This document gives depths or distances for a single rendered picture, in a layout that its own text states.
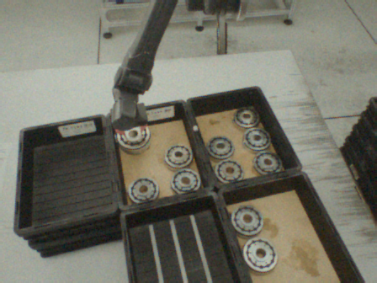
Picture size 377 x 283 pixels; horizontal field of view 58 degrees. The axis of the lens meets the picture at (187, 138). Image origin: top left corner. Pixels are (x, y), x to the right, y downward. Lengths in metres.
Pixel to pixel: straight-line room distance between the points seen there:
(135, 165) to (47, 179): 0.31
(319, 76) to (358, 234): 1.78
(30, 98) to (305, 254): 1.34
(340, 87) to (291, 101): 1.28
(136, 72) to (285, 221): 0.67
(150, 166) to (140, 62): 0.50
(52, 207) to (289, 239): 0.77
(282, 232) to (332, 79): 1.98
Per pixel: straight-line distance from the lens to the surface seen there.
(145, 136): 1.06
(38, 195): 1.27
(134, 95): 0.88
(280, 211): 1.18
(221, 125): 1.34
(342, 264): 1.10
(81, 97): 1.69
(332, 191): 1.43
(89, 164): 1.28
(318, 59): 3.10
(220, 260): 1.08
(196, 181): 1.16
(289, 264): 1.12
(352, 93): 2.90
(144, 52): 0.81
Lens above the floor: 1.86
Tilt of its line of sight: 53 degrees down
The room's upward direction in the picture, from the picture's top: straight up
